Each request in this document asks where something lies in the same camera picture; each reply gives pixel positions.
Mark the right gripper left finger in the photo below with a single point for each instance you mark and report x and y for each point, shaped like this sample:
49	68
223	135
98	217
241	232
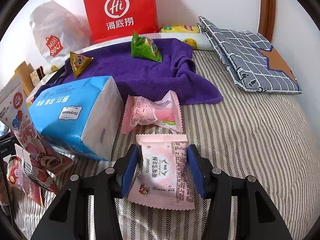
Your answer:
67	215

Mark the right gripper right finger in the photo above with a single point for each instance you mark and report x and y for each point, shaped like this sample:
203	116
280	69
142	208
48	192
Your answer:
257	216

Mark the pink nougat packet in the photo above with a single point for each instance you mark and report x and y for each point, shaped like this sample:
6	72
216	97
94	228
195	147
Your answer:
163	182

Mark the pink peach candy packet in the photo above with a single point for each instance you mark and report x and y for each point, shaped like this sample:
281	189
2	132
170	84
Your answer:
164	113

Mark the small olive yellow packet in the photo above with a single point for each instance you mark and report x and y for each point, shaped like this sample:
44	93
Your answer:
79	63

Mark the green snack packet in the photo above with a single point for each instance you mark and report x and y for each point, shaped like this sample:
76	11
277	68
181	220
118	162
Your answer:
143	47

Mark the small white red sachet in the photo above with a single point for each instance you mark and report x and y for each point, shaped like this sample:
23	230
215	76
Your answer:
35	172

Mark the orange white snack packet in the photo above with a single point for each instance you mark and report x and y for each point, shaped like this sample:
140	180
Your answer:
17	178

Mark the striped grey quilt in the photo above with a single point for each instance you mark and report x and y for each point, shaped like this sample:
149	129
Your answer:
265	135

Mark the blue tissue pack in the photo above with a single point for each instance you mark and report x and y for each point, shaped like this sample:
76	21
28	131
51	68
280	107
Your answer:
80	117

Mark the white red strawberry snack pouch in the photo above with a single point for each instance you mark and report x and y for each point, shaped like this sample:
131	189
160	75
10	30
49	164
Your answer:
15	114

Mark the blue plaid folded cloth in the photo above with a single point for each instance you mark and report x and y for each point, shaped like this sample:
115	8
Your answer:
251	60

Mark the purple towel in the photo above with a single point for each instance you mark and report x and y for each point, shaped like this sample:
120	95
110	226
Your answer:
150	79

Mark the white Miniso plastic bag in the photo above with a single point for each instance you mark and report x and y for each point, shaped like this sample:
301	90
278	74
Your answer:
57	31

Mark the yellow lemon tea pack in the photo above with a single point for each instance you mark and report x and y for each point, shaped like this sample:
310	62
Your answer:
179	28

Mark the red Haidilao paper bag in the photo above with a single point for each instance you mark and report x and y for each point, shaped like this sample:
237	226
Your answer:
111	19

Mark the brown wooden door frame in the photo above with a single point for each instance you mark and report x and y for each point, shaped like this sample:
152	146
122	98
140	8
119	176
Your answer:
267	18

